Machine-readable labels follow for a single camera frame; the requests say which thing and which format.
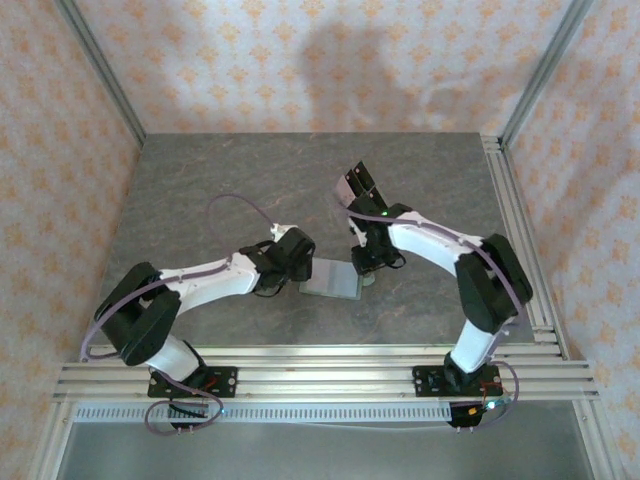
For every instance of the white pink printed card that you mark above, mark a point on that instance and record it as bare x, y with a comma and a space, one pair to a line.
342, 192

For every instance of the grey metal shelf panel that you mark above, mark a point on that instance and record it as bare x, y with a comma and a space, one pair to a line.
325, 455

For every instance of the black controller board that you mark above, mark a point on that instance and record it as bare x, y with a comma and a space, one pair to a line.
467, 417
187, 412

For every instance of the aluminium side frame rail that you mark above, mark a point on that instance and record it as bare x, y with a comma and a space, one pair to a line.
510, 200

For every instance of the aluminium frame leg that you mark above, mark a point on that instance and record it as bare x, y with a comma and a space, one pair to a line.
52, 445
597, 445

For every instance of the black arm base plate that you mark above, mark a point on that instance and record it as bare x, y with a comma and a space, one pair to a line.
225, 381
425, 382

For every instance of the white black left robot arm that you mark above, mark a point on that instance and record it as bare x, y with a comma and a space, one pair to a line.
210, 277

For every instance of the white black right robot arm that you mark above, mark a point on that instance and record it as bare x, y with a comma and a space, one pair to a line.
430, 242

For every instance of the aluminium corner post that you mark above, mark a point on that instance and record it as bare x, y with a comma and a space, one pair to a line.
102, 65
546, 65

